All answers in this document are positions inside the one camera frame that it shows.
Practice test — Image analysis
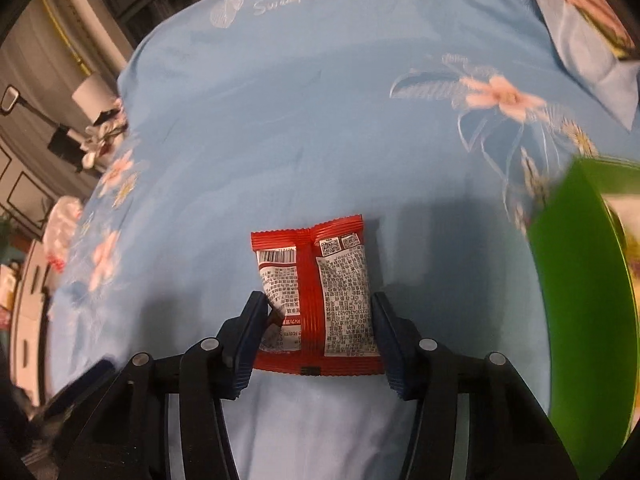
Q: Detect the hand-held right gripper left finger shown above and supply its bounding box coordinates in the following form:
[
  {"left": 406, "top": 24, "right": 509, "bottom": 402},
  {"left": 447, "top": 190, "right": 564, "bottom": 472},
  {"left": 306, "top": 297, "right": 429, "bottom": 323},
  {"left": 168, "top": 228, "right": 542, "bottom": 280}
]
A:
[{"left": 59, "top": 290, "right": 269, "bottom": 480}]

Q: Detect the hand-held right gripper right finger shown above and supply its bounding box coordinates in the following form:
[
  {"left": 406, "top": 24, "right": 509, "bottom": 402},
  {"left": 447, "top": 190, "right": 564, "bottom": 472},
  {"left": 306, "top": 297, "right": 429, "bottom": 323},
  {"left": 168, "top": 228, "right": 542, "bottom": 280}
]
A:
[{"left": 370, "top": 291, "right": 581, "bottom": 480}]

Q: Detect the red snack packet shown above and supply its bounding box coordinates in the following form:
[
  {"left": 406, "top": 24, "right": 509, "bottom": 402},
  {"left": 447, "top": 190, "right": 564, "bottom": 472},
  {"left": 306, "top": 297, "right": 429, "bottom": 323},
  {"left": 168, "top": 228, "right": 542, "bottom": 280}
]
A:
[{"left": 250, "top": 214, "right": 387, "bottom": 377}]

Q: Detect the green cardboard box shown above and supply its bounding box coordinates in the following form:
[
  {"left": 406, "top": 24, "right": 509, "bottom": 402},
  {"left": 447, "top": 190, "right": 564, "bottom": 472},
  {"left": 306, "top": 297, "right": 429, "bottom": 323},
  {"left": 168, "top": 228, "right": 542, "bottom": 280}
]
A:
[{"left": 529, "top": 157, "right": 640, "bottom": 480}]

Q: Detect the white cabinet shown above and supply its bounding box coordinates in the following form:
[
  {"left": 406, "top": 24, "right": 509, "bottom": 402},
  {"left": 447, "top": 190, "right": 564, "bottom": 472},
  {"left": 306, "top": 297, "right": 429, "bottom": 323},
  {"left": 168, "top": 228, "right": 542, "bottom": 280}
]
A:
[{"left": 10, "top": 240, "right": 56, "bottom": 406}]

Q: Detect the white red-print plastic bag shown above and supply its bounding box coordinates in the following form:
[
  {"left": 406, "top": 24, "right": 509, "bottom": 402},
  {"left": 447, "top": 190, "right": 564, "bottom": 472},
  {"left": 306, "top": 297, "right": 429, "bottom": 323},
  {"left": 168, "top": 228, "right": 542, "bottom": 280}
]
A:
[{"left": 44, "top": 196, "right": 85, "bottom": 273}]

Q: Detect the blue floral bed sheet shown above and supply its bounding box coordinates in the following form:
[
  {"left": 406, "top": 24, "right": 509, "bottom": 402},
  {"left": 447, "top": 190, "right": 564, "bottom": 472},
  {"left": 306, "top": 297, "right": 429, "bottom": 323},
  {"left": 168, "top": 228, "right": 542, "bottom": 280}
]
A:
[{"left": 37, "top": 0, "right": 640, "bottom": 480}]

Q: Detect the black device with mirror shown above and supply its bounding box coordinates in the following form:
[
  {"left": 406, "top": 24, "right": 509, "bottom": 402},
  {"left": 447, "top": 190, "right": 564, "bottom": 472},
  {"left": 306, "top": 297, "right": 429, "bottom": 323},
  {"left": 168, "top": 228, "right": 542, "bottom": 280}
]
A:
[{"left": 0, "top": 85, "right": 88, "bottom": 166}]

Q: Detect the blue floral pillow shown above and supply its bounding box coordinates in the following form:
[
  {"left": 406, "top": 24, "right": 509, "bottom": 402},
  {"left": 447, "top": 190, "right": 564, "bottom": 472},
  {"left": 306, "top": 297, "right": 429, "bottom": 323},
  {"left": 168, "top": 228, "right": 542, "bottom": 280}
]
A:
[{"left": 517, "top": 0, "right": 640, "bottom": 133}]

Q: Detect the beige curtain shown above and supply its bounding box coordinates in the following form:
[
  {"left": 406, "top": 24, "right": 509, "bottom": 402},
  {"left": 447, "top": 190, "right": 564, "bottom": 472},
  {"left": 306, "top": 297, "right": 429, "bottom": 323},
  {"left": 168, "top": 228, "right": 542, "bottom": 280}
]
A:
[{"left": 0, "top": 0, "right": 131, "bottom": 126}]

